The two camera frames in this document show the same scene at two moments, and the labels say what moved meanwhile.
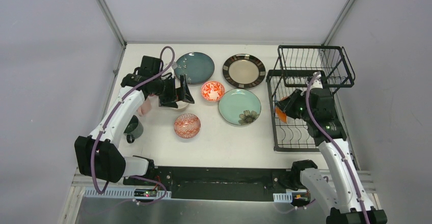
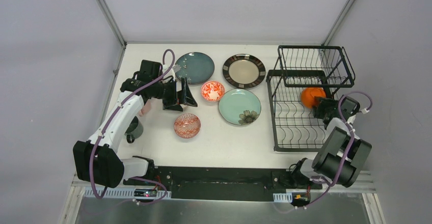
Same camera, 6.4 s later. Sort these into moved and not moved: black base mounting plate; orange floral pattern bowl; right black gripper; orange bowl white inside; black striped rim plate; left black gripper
Moved: orange bowl white inside; right black gripper
Not moved: left black gripper; black striped rim plate; black base mounting plate; orange floral pattern bowl
